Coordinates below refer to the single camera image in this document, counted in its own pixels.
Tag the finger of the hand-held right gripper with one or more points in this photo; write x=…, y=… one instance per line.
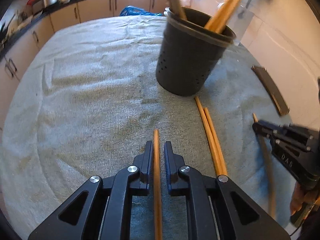
x=287, y=131
x=290, y=145

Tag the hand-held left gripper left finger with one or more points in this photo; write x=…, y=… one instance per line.
x=149, y=165

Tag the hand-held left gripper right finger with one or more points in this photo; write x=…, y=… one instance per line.
x=167, y=170

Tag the dark grey utensil holder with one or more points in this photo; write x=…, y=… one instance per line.
x=185, y=62

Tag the person's right hand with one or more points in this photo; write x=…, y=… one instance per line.
x=297, y=200

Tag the dark brown flat slab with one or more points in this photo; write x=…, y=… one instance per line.
x=271, y=90

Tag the grey-green table cloth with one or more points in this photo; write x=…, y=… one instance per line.
x=87, y=105

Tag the blue plastic bag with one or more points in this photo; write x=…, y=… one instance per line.
x=135, y=11

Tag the beige kitchen cabinets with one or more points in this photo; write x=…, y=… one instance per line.
x=95, y=8

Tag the black kitchen countertop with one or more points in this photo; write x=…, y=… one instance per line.
x=75, y=0

